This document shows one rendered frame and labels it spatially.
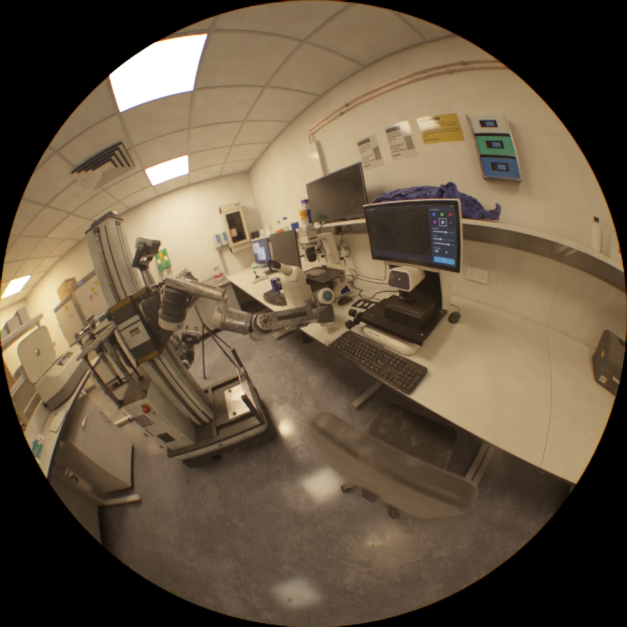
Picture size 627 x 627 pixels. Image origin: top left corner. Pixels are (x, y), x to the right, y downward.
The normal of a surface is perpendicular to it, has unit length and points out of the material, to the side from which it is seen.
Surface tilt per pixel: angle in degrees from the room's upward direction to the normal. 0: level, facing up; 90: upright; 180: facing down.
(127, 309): 90
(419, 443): 0
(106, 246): 90
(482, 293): 90
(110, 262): 90
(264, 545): 0
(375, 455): 0
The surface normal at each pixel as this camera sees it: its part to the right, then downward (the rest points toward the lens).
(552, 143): -0.80, 0.41
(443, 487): -0.20, -0.87
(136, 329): 0.47, 0.33
